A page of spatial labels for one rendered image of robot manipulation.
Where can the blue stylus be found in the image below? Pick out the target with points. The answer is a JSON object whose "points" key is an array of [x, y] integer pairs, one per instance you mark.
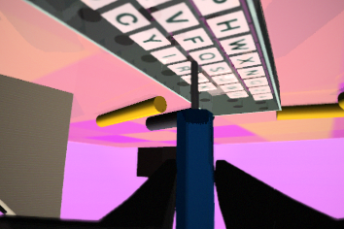
{"points": [[195, 159]]}

